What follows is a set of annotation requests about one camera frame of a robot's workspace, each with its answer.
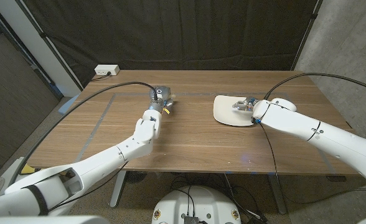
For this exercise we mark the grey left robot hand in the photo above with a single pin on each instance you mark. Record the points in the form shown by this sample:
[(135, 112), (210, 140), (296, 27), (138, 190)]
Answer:
[(161, 98)]

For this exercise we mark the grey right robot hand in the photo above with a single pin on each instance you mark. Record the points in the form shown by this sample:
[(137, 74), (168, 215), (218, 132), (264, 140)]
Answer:
[(245, 104)]

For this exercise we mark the white paper plate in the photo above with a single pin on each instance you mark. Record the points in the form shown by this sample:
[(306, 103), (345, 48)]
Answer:
[(225, 113)]

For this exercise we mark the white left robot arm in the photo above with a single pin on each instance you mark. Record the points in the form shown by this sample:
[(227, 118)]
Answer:
[(108, 158)]

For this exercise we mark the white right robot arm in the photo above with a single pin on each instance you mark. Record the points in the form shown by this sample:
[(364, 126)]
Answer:
[(326, 137)]

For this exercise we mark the white power strip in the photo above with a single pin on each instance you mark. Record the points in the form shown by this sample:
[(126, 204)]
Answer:
[(106, 69)]

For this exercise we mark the black backdrop curtain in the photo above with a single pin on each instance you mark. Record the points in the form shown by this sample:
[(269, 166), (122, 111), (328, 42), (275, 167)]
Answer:
[(170, 31)]

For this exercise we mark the black round floor fan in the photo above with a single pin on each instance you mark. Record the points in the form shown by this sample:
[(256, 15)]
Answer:
[(135, 177)]

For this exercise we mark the black backdrop stand pole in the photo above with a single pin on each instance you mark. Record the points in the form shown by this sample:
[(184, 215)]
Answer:
[(44, 39), (307, 34)]

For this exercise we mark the grey table leg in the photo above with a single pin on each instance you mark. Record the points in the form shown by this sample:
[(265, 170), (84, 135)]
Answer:
[(278, 196), (117, 189)]

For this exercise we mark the grey heatsink module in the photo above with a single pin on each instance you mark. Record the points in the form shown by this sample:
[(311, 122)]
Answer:
[(191, 219)]

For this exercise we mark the white floor board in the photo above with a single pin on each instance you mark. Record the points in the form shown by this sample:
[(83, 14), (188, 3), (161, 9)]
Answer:
[(22, 165)]

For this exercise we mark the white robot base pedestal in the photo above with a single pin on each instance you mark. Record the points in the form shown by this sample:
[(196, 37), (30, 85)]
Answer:
[(198, 202)]

